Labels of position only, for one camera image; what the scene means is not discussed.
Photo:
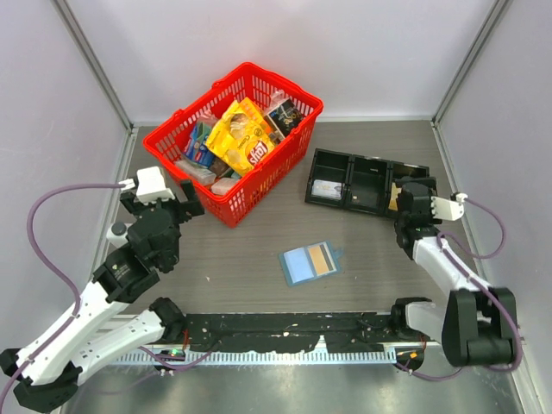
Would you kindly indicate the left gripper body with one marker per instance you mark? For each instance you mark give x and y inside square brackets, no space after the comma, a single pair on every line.
[178,210]

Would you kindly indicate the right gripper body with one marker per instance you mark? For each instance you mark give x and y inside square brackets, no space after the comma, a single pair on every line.
[430,181]

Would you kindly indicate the blue card holder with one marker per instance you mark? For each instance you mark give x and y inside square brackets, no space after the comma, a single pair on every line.
[297,268]

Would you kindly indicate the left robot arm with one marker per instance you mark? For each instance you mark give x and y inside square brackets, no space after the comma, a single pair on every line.
[49,371]

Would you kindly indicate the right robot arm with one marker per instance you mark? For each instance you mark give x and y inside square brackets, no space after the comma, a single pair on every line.
[478,326]

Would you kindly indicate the white card in tray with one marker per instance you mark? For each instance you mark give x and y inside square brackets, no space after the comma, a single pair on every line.
[327,189]

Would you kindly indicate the tan card in holder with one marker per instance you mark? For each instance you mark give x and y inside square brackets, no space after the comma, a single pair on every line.
[321,259]

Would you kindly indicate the clear wrapped packet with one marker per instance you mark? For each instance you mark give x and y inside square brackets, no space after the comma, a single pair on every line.
[202,175]

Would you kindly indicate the pink wrapped packet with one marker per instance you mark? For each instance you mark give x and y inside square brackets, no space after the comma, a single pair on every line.
[223,186]

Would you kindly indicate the blue green packet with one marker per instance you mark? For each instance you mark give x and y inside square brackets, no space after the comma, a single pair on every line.
[195,149]

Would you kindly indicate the black three-compartment tray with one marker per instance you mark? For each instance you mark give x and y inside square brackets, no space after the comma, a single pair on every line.
[366,180]

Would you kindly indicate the red plastic shopping basket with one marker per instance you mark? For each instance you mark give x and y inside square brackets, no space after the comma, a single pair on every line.
[167,142]

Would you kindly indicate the yellow Lays chips bag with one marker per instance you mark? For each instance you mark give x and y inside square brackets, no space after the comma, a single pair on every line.
[240,138]

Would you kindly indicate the black snack box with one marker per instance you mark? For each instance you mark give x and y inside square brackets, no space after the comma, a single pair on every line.
[284,116]

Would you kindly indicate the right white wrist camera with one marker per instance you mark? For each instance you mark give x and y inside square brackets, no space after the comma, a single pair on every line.
[448,209]

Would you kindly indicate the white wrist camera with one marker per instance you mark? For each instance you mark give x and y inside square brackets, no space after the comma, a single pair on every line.
[148,185]
[448,209]

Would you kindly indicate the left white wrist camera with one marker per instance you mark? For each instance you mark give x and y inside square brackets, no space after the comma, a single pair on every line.
[148,185]

